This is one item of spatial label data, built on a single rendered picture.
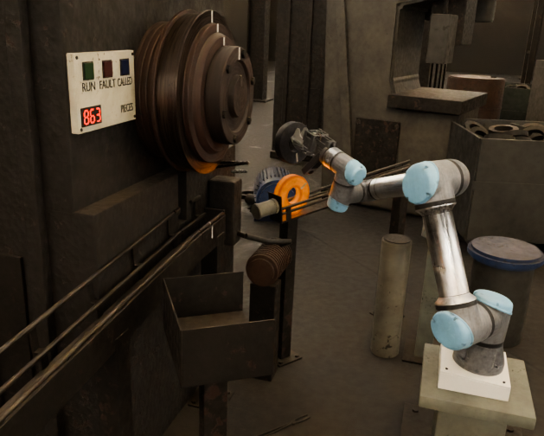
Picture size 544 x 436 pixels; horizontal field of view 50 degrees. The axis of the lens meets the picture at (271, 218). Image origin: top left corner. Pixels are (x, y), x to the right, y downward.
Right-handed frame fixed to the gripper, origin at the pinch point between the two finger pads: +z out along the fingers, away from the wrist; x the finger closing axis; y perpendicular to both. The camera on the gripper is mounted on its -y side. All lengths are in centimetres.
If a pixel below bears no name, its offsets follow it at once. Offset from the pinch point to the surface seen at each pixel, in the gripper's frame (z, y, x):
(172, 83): -19, 30, 64
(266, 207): -9.1, -22.5, 13.6
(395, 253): -37, -36, -34
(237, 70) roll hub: -13, 30, 40
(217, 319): -59, -17, 67
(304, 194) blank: -7.9, -20.7, -5.3
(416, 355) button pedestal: -56, -79, -46
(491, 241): -44, -39, -92
